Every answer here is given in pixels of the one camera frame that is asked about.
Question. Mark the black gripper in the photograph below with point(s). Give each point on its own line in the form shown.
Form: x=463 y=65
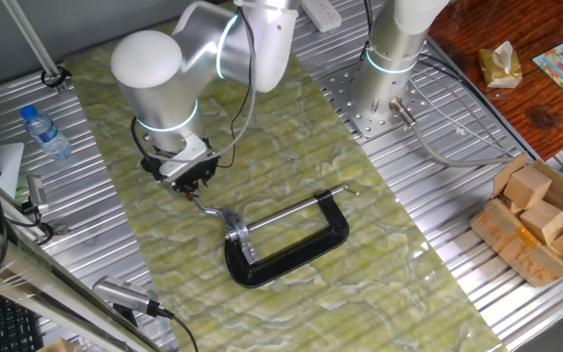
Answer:
x=203 y=173

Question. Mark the metal lever with red knob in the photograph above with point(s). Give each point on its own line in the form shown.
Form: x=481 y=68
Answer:
x=210 y=212

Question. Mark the black C-clamp with steel screw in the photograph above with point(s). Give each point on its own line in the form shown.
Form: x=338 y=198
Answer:
x=286 y=266

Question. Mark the clear water bottle blue cap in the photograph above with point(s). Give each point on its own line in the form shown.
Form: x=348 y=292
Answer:
x=47 y=134

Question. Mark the green marble pattern mat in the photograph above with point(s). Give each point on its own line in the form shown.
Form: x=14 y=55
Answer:
x=311 y=293

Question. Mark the silver robot mounting plate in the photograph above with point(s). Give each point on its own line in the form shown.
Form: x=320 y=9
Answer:
x=340 y=93

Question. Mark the white paper sheet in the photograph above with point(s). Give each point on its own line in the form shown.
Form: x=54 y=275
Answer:
x=5 y=166

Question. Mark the white power strip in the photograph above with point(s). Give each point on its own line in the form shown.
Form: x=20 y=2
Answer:
x=323 y=14

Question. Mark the aluminium profile pole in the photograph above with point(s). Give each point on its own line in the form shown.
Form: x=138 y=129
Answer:
x=31 y=39

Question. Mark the brown cardboard box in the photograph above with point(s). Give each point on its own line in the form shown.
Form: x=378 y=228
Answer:
x=511 y=244

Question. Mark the yellow tissue pack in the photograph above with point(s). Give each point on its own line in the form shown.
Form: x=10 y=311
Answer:
x=499 y=66

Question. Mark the brown wooden table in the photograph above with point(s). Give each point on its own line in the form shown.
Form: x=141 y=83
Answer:
x=531 y=122

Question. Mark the colourful picture card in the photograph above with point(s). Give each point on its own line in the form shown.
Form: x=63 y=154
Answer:
x=562 y=66

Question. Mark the ribbed silver camera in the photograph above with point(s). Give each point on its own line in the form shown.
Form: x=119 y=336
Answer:
x=120 y=293

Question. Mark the small grey camera on mount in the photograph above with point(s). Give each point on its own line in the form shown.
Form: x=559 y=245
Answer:
x=36 y=190

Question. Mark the aluminium frame beam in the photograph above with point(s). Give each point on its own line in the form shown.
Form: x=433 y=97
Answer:
x=66 y=303

